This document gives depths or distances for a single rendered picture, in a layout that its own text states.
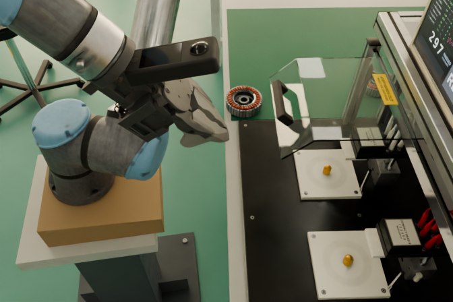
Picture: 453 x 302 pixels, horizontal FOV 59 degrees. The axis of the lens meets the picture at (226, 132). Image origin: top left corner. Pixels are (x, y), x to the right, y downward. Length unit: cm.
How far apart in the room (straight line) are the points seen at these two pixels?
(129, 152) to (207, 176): 122
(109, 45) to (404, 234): 64
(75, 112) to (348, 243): 66
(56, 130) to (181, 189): 119
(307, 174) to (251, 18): 77
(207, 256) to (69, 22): 144
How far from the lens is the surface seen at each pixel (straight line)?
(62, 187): 96
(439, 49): 84
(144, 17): 83
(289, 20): 162
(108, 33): 48
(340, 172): 108
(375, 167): 108
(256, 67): 138
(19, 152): 233
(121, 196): 98
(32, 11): 46
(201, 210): 188
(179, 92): 52
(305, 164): 107
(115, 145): 80
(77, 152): 84
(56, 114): 86
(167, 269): 176
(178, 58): 48
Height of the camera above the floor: 163
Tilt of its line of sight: 49 degrees down
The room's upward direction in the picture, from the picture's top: straight up
